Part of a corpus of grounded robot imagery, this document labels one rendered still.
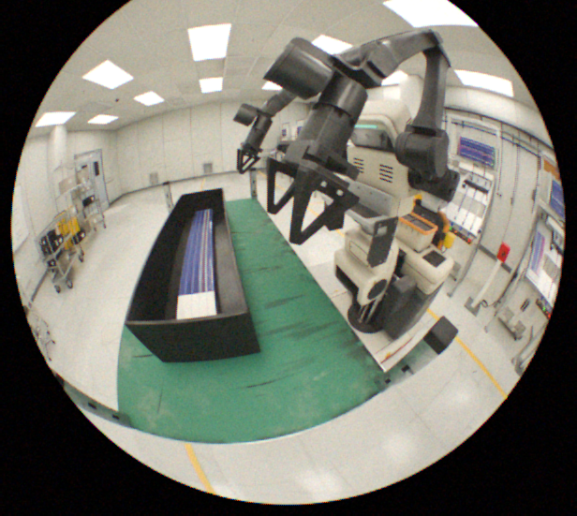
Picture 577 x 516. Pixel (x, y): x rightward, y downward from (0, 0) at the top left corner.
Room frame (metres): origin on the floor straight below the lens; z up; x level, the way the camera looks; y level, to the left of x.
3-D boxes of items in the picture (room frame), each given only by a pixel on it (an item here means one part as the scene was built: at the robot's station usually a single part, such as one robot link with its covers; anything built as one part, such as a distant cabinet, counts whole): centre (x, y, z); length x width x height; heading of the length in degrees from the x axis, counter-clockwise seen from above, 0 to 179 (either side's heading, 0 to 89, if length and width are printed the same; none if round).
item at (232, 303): (0.36, 0.22, 1.01); 0.57 x 0.17 x 0.11; 21
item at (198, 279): (0.36, 0.22, 0.98); 0.51 x 0.07 x 0.03; 21
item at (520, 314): (0.02, -2.68, 0.31); 0.70 x 0.65 x 0.62; 21
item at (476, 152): (1.38, -2.19, 0.95); 1.35 x 0.82 x 1.90; 111
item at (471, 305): (0.53, -1.99, 0.39); 0.24 x 0.24 x 0.78; 21
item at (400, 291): (0.52, -0.37, 0.68); 0.28 x 0.27 x 0.25; 21
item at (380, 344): (0.63, -0.50, 0.16); 0.67 x 0.64 x 0.25; 111
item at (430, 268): (0.66, -0.59, 0.59); 0.55 x 0.34 x 0.83; 21
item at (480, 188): (1.30, -2.00, 0.66); 1.01 x 0.73 x 1.31; 111
